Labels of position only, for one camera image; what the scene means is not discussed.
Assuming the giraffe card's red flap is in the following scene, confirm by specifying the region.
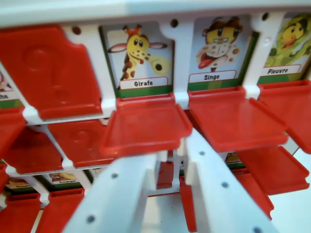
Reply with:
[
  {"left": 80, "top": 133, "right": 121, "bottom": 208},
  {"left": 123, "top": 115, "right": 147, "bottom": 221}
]
[{"left": 99, "top": 93, "right": 193, "bottom": 157}]

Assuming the monkey card's red flap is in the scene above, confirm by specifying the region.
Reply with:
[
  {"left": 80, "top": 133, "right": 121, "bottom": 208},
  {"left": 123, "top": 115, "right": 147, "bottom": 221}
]
[{"left": 188, "top": 85, "right": 289, "bottom": 153}]

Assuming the octopus card's red flap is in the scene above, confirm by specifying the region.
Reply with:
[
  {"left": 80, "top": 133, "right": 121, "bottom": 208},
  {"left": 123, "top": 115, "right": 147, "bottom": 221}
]
[{"left": 257, "top": 79, "right": 311, "bottom": 154}]

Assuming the giraffe picture card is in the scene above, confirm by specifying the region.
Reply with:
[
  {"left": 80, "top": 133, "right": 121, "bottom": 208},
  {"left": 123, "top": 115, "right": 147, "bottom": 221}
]
[{"left": 100, "top": 21, "right": 175, "bottom": 98}]

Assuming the monkey picture card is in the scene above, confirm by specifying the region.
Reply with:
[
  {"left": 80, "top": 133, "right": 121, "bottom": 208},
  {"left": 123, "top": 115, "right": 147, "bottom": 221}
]
[{"left": 188, "top": 15, "right": 256, "bottom": 92}]

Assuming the octopus picture card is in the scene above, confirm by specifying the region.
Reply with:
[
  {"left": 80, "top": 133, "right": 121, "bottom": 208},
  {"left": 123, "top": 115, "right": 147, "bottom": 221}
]
[{"left": 257, "top": 11, "right": 311, "bottom": 85}]

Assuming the red flap with question mark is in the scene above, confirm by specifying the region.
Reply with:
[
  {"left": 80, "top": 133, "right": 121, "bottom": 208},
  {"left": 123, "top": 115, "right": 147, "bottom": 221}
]
[{"left": 0, "top": 24, "right": 103, "bottom": 120}]

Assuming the red and white game board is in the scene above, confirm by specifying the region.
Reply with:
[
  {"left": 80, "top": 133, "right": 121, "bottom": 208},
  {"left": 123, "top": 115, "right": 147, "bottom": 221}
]
[{"left": 0, "top": 0, "right": 311, "bottom": 233}]

